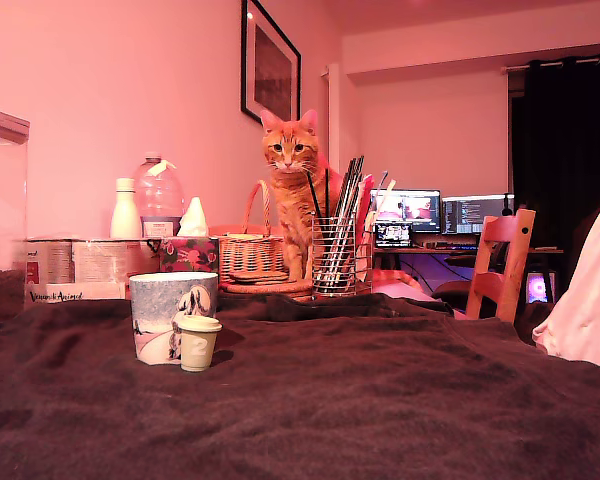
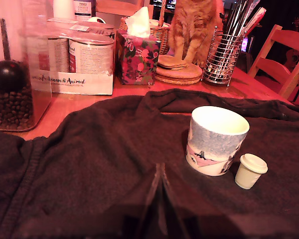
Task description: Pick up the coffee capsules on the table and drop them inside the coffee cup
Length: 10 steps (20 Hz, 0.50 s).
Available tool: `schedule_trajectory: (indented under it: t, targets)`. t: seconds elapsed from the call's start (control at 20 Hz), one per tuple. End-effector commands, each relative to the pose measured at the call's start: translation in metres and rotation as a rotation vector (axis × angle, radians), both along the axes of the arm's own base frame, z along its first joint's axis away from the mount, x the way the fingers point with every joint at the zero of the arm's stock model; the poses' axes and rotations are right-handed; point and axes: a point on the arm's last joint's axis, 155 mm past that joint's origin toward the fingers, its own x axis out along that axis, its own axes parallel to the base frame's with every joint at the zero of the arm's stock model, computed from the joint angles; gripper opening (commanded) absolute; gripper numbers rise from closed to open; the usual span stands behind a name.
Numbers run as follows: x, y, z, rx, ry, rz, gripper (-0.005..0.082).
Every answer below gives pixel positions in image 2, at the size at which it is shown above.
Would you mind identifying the white coffee capsule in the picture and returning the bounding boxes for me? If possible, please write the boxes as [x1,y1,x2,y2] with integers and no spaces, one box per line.
[234,153,269,190]

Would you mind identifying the white cup with winter print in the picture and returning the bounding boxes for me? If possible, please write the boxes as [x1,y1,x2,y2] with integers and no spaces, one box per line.
[185,106,250,177]

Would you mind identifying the glass jar of coffee beans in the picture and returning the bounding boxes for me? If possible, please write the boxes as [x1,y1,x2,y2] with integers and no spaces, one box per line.
[0,0,53,132]

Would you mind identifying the dark brown cloth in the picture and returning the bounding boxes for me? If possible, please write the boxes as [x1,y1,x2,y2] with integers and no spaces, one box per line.
[0,88,299,239]

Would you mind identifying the round cork trivet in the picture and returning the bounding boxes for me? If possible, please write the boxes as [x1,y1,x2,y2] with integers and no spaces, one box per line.
[154,62,203,85]

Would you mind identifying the white cardboard can tray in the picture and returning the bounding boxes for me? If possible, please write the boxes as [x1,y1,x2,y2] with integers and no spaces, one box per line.
[31,71,115,96]

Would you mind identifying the floral tissue box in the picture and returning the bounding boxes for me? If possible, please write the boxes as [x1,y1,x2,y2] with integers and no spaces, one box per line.
[115,29,161,86]

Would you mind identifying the white tissue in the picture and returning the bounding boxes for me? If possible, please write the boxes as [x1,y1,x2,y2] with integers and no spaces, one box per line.
[125,6,151,38]

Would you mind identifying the orange tabby cat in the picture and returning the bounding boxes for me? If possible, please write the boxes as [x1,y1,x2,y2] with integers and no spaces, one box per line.
[168,0,225,68]

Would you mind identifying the black ball with stick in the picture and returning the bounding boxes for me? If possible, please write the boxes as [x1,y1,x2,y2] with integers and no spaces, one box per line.
[0,18,26,93]

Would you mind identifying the bundle of metal chopsticks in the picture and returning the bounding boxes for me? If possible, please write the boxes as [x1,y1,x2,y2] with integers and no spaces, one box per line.
[224,0,254,37]

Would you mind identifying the wooden chair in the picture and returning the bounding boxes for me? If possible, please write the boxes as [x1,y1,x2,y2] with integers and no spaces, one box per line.
[248,24,299,100]

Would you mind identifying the red and white packet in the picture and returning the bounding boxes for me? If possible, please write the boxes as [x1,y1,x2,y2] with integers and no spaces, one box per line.
[241,6,267,34]

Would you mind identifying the white bottle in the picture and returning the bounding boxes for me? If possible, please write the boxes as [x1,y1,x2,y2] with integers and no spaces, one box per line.
[53,0,75,20]

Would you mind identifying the wire utensil holder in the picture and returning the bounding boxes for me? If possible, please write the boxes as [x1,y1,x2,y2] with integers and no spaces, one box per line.
[201,26,247,87]

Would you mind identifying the wicker basket with handle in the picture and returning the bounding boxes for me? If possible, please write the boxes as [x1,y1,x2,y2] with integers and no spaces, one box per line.
[119,0,171,56]

